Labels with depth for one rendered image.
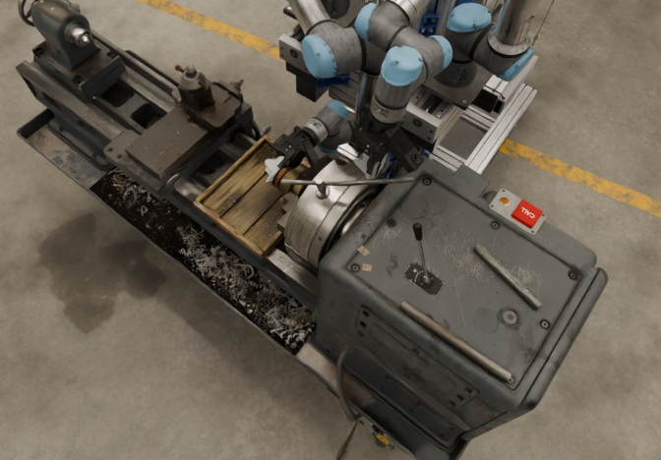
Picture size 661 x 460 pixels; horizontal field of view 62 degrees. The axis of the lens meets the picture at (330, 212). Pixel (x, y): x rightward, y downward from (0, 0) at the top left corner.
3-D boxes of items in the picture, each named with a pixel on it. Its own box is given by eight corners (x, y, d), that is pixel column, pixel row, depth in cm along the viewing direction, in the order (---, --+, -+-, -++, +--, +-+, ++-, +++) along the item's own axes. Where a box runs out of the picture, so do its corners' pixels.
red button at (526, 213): (540, 214, 142) (543, 210, 140) (529, 231, 139) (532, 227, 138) (520, 201, 143) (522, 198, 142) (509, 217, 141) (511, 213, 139)
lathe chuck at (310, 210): (376, 195, 176) (372, 155, 146) (316, 273, 170) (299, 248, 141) (354, 180, 178) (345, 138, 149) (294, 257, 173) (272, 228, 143)
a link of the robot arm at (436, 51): (420, 18, 120) (389, 35, 114) (461, 44, 116) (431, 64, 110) (410, 48, 126) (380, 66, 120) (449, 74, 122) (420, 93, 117)
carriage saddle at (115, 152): (255, 117, 202) (254, 106, 197) (162, 201, 184) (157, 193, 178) (197, 78, 210) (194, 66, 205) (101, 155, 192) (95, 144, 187)
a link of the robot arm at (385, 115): (414, 98, 118) (394, 117, 113) (408, 114, 121) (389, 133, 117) (387, 81, 120) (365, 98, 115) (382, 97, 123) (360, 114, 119)
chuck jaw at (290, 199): (320, 210, 156) (292, 239, 152) (319, 218, 161) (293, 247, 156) (289, 189, 160) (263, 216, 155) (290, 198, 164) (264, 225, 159)
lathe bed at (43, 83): (389, 257, 197) (396, 233, 181) (331, 327, 183) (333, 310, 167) (98, 53, 240) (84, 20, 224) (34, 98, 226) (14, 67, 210)
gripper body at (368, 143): (365, 132, 133) (377, 93, 123) (394, 150, 130) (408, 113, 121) (346, 147, 128) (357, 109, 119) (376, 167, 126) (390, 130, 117)
